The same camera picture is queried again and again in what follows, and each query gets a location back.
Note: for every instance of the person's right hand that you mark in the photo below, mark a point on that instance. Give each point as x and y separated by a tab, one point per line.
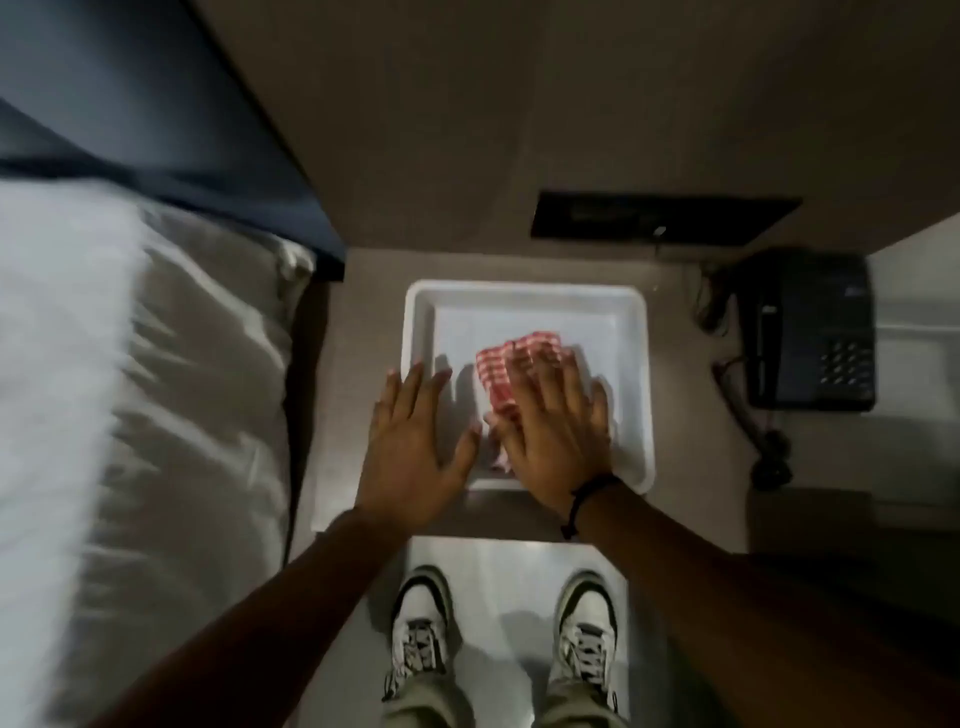
555	450

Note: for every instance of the person's left hand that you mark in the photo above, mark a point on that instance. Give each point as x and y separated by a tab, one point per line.
405	465

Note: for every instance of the person's left middle finger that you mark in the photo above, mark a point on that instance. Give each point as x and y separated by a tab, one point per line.
414	394

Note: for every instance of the person's left little finger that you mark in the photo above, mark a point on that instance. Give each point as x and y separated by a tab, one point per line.
376	420

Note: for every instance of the person's right middle finger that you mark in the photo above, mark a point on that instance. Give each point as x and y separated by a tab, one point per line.
549	379

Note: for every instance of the person's right little finger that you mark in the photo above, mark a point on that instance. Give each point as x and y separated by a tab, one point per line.
601	409

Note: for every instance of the person's left thumb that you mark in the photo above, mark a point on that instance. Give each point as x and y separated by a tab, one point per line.
466	454

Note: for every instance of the person's right thumb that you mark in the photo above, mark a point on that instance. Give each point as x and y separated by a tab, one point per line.
501	439

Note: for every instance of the red white checked cloth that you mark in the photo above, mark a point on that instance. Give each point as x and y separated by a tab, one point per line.
495	375

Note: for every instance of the person's left forearm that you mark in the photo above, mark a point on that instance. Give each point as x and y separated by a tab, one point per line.
285	630

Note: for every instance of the person's right forearm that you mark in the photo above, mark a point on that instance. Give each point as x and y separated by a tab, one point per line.
750	622

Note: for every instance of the white plastic tray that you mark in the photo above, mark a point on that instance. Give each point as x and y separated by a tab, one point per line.
525	315

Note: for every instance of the black wrist band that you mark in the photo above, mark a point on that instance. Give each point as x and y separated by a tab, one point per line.
589	491

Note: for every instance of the white pillow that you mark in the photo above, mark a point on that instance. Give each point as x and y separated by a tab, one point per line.
210	390

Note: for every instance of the person's left white sneaker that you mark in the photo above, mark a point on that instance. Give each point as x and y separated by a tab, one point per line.
420	630

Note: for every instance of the person's white sneaker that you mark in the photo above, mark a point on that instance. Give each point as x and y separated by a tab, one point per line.
420	630
585	637

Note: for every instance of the person's right white sneaker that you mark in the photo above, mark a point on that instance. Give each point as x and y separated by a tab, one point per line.
585	637

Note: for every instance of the black desk telephone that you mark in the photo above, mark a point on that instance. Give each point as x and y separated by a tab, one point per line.
810	330

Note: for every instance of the person's left trouser leg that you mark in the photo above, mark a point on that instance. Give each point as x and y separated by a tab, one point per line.
420	709

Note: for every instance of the person's trouser leg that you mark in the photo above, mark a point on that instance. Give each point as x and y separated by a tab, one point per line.
420	709
581	712

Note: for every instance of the person's right trouser leg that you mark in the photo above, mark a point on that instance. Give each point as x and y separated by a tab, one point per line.
581	712

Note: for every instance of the white bed duvet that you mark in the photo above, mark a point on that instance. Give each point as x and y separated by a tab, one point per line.
60	420

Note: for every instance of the dark blue headboard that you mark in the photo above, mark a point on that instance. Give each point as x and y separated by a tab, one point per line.
172	127

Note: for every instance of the black wall switch panel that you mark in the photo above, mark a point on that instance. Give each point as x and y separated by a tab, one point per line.
660	217

